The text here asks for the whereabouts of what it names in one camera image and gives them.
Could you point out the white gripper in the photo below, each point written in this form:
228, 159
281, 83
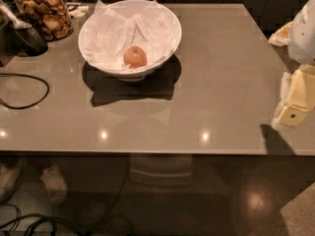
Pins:
303, 36

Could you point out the orange apple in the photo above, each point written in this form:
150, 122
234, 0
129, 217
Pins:
135, 57

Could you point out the black mat under bowl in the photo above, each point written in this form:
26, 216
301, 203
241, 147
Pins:
160, 84

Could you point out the white bowl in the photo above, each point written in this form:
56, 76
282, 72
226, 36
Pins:
98, 54

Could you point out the yellow cloth at table edge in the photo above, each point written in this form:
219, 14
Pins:
280, 37

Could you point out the white paper liner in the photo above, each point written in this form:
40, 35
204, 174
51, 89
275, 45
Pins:
111, 36

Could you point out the small white items on table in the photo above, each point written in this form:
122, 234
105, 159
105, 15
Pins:
77, 11

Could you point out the white shoe right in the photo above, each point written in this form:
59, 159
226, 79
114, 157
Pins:
55, 185

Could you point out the white shoe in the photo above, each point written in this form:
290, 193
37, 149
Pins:
8, 180
55, 185

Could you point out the glass jar of dried chips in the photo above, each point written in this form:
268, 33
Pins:
50, 16

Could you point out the black round appliance base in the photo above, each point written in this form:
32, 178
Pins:
30, 42

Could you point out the white shoe left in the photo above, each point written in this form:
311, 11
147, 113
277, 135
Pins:
8, 180

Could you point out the silver spoon handle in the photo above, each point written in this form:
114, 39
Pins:
17, 24

